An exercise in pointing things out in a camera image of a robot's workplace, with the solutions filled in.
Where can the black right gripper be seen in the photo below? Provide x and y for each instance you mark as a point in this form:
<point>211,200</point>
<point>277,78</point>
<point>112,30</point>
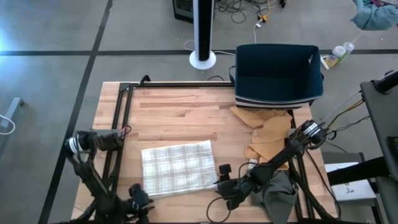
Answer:
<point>236,189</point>

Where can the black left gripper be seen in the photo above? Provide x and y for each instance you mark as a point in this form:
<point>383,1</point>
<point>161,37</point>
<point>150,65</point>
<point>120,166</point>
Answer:
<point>139,202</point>

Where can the white plaid towel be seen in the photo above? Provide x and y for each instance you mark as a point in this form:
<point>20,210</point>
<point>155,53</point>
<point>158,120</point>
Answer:
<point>177,168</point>

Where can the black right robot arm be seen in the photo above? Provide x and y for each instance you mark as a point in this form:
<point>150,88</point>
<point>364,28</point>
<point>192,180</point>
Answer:
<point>280,155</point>

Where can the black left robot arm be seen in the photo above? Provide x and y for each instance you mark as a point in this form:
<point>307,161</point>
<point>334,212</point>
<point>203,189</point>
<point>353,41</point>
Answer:
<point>90,177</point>

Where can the dark grey towel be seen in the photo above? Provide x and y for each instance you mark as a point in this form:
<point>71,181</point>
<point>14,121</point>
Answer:
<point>280,199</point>

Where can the orange towel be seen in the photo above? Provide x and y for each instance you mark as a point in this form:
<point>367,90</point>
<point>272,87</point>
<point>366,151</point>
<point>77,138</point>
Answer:
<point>267,137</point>

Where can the navy white striped fabric bin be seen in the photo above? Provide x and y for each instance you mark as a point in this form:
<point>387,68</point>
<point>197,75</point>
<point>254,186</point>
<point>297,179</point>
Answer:
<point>276,74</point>

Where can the white box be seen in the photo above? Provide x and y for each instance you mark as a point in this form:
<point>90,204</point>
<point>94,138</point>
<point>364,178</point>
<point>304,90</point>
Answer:
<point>351,189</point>

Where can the black white tower fan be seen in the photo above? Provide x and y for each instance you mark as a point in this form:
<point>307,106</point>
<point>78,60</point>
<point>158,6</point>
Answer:
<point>202,31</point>

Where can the white tube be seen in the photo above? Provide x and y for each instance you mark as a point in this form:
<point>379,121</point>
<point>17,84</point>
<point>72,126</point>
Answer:
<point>324,63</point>

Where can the bottle with yellow label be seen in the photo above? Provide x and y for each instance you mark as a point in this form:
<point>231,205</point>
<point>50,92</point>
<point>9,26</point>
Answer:
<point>335,56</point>

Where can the yellow plug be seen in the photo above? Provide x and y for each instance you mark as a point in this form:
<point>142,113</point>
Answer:
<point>263,17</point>

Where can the black box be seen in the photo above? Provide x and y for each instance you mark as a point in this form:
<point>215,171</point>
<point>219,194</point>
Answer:
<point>183,9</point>

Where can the clear plastic cup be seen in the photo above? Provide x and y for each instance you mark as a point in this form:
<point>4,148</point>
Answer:
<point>348,48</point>

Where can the teal cloth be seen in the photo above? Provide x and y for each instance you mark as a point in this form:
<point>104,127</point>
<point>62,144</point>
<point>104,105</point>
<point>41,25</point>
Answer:
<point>376,15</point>

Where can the black aluminium table frame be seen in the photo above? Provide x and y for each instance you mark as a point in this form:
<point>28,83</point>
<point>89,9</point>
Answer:
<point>186,84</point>

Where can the grey metal bracket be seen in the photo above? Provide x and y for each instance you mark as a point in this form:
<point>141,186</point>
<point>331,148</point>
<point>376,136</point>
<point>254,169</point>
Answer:
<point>14,109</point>

